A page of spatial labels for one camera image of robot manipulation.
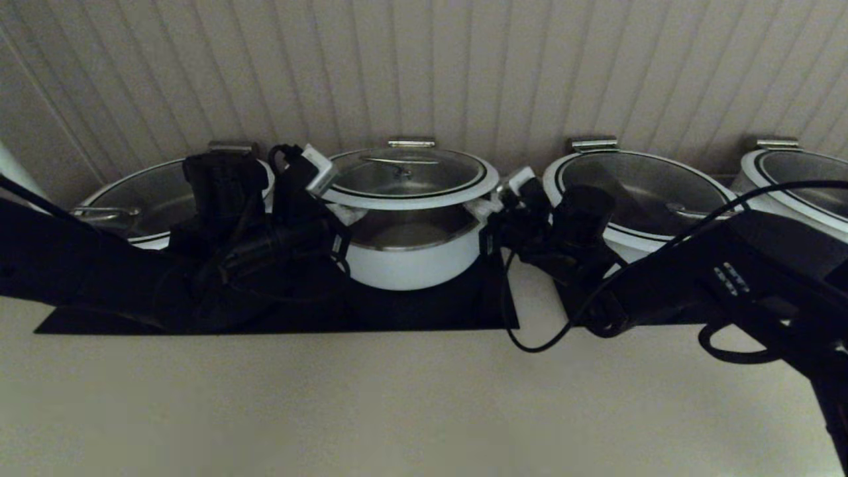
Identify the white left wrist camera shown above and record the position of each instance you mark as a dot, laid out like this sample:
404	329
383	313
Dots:
319	171

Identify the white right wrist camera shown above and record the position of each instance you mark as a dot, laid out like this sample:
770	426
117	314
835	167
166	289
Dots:
521	180

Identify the glass pot lid white rim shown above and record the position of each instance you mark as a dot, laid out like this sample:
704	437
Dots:
424	175
146	199
662	182

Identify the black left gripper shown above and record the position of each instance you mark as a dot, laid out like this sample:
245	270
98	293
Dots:
301	222

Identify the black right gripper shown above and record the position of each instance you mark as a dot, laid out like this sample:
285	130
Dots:
530	235

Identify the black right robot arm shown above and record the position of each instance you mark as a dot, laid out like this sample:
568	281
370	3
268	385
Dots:
762	278

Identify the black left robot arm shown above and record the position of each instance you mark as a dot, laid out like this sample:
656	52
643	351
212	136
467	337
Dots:
66	265

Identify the far right white pot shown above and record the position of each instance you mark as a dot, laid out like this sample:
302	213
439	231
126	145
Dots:
815	179

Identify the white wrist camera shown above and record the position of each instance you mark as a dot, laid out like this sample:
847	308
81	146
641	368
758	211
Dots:
319	171
521	180

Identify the white slanted pole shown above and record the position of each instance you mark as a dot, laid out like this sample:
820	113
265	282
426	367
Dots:
16	173

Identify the black glass cooktop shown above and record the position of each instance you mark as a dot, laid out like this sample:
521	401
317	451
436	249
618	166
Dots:
568	298
430	311

